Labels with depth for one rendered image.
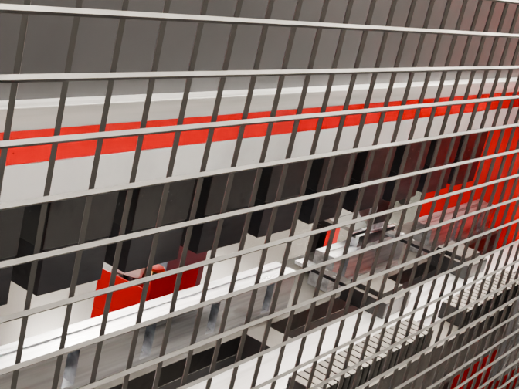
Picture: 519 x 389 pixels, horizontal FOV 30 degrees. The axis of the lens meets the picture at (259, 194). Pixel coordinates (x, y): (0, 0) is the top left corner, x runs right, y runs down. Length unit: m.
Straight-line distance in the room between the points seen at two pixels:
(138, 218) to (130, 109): 0.46
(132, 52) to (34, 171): 0.29
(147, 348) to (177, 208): 0.30
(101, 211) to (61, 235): 0.09
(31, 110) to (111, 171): 0.47
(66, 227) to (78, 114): 0.40
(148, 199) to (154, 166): 0.06
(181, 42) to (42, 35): 0.25
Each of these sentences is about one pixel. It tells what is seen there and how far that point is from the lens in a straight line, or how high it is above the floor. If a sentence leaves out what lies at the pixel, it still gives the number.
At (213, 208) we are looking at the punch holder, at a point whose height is 1.18.
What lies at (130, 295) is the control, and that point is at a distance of 2.36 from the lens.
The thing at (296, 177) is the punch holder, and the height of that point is 1.22.
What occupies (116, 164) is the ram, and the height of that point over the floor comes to 1.30.
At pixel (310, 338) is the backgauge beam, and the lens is 1.86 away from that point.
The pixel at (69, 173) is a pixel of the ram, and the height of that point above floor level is 1.30.
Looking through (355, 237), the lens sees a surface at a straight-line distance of 2.48.
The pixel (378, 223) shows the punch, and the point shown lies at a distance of 2.57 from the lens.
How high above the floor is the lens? 1.76
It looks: 17 degrees down
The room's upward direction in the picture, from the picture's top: 14 degrees clockwise
